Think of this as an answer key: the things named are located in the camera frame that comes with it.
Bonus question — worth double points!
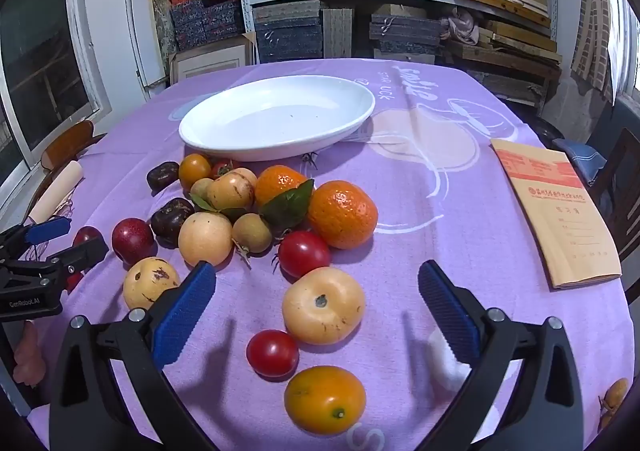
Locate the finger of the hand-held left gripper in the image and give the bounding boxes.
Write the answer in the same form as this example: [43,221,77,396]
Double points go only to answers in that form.
[47,235,110,276]
[0,217,72,259]

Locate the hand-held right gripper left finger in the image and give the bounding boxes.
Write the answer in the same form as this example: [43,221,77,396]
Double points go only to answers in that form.
[49,260,217,451]

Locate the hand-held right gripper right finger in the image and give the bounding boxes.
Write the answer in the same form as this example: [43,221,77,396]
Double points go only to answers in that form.
[418,260,596,451]

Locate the dark red plum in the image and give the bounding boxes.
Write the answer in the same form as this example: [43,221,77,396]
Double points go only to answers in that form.
[72,225,103,248]
[111,218,156,264]

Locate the spotted yellow loquat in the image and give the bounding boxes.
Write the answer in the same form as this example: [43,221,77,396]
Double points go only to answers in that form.
[122,256,181,310]

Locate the tan round pear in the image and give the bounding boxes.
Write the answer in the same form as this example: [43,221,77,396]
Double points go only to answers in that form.
[178,212,234,268]

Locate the dark brown water chestnut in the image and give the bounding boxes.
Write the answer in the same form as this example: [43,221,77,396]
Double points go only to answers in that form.
[146,162,181,192]
[150,198,196,248]

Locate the tan longan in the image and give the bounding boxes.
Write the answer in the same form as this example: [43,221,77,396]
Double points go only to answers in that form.
[190,178,215,202]
[231,213,273,254]

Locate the green leaf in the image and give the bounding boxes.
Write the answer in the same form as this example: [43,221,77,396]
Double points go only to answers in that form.
[189,194,248,223]
[258,178,316,230]

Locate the pale yellow persimmon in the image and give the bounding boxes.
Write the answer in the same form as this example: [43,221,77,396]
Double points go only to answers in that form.
[281,267,366,346]

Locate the blemished orange-yellow persimmon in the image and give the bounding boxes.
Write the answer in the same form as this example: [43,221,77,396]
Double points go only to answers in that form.
[207,168,258,212]

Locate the orange tomato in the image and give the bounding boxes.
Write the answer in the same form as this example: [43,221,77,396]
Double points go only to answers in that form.
[178,153,213,193]
[284,365,367,435]

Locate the mandarin orange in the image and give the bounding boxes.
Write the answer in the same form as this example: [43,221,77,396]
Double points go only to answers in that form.
[254,165,311,208]
[307,180,379,250]

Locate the white oval plate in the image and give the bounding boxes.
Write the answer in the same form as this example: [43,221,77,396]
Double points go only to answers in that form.
[178,75,376,162]

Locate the person's left hand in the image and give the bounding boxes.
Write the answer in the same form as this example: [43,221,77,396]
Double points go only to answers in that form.
[12,321,48,384]

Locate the white tissue ball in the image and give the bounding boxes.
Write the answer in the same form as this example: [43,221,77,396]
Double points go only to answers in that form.
[426,328,473,391]

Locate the purple printed tablecloth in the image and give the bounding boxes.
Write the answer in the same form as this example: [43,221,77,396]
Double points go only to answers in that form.
[27,58,636,451]

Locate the wooden chair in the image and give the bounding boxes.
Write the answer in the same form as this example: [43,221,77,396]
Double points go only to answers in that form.
[22,120,108,212]

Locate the brown paper notebook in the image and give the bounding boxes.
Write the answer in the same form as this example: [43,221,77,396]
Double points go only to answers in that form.
[490,138,623,290]

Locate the blue cloth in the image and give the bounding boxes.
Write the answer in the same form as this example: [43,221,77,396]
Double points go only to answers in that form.
[550,138,608,187]

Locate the dark slatted chair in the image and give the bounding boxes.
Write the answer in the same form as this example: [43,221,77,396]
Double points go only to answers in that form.
[587,128,640,262]

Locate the green marbled board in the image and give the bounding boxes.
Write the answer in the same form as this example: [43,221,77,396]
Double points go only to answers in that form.
[148,0,176,77]

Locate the stack of blue patterned boxes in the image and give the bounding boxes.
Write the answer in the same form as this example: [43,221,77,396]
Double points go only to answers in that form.
[170,0,246,52]

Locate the stack of dark grey boxes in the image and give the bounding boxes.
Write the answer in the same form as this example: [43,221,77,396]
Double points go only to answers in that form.
[369,6,446,64]
[252,1,325,64]

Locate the pink cloth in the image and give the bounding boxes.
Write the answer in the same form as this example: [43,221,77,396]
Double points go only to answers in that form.
[440,8,481,44]

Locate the upright grey wooden boxes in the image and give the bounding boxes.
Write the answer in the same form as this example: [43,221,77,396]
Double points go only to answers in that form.
[322,8,355,59]

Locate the brick pattern curtain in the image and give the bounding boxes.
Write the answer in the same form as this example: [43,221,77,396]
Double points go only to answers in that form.
[570,0,628,104]

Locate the bright window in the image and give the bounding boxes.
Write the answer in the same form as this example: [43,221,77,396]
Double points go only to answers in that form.
[607,0,640,97]

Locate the white frame window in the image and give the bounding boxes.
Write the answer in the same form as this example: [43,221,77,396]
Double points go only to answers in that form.
[0,0,111,212]

